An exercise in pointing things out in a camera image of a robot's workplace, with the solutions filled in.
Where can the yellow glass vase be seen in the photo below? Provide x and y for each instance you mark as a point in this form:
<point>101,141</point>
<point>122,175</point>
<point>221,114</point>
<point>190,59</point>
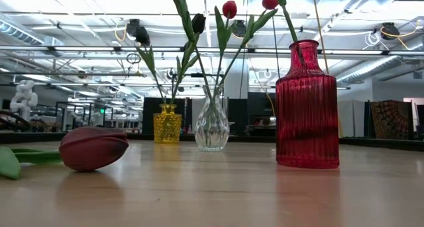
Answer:
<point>167,127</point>

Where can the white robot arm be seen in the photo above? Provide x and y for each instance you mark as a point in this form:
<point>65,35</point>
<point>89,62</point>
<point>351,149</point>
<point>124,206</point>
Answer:
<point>23,99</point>

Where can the clear glass vase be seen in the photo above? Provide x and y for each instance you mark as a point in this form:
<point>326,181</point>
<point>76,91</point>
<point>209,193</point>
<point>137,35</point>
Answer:
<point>212,131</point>

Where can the white partition panel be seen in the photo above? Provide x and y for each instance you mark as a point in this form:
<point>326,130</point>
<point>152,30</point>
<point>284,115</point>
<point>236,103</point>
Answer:
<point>352,118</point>

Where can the red artificial tulip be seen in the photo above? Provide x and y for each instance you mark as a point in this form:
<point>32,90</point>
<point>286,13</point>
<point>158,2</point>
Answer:
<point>229,9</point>
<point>270,0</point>
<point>183,15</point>

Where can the black artificial tulip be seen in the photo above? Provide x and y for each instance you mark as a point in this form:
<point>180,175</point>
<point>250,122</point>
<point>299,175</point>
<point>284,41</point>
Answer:
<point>198,23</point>
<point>142,36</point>

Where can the patterned brown panel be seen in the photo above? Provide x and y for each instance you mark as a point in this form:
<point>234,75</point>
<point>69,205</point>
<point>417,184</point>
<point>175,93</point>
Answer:
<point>392,119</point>

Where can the maroon artificial tulip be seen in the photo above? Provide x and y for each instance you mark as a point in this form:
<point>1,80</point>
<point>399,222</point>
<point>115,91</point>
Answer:
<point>92,149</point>
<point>289,22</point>

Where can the red ribbed glass vase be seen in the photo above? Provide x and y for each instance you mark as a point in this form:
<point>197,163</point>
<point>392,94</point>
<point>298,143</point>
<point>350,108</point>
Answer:
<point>308,114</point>

